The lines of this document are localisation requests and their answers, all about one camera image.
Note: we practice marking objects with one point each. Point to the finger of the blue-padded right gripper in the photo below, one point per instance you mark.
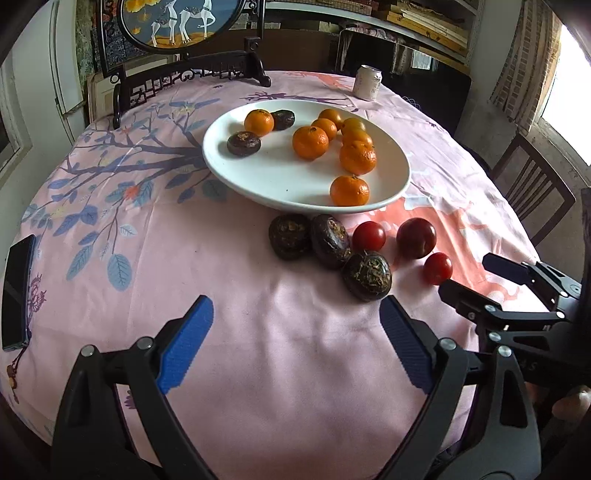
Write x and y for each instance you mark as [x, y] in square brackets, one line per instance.
[500, 439]

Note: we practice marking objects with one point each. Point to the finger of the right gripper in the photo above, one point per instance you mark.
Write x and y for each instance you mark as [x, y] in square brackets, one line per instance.
[556, 290]
[480, 306]

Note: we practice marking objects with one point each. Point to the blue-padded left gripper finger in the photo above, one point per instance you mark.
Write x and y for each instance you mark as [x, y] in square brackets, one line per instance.
[91, 439]

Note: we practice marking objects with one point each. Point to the red cherry tomato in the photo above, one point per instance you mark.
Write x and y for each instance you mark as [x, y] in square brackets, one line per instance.
[438, 268]
[369, 236]

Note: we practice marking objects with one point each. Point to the dark red plum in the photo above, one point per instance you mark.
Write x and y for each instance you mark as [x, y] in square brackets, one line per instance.
[416, 238]

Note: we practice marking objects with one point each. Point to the dark passion fruit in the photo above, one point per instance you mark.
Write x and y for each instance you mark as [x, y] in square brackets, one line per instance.
[290, 236]
[368, 276]
[243, 144]
[330, 241]
[283, 119]

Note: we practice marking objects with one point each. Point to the large orange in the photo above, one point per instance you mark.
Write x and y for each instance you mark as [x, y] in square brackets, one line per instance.
[358, 158]

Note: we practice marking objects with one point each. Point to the yellow-orange small citrus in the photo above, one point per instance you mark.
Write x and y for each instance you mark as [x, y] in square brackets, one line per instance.
[352, 123]

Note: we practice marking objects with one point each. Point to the large mandarin front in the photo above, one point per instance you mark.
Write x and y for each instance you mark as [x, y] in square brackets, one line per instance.
[310, 142]

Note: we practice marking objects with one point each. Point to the small orange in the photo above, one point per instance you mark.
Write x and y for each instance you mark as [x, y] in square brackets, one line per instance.
[328, 126]
[333, 115]

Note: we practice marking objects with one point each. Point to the wooden chair right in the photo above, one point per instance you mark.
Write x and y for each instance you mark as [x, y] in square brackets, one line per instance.
[534, 183]

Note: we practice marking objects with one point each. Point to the red tassel phone charm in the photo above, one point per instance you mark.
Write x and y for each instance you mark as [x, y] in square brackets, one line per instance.
[12, 371]

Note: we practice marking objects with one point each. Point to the black smartphone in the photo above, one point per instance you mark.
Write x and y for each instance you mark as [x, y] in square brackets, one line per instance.
[14, 305]

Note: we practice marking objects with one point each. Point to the pink floral tablecloth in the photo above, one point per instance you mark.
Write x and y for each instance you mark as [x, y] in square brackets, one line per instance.
[296, 378]

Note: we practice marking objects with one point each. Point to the white oval plate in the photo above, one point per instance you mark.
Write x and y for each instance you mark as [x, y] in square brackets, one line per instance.
[277, 178]

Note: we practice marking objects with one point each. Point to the white drink can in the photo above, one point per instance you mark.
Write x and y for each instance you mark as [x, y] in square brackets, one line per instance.
[367, 83]

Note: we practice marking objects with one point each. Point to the round deer painting screen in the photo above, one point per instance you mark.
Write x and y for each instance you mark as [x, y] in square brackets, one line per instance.
[161, 26]

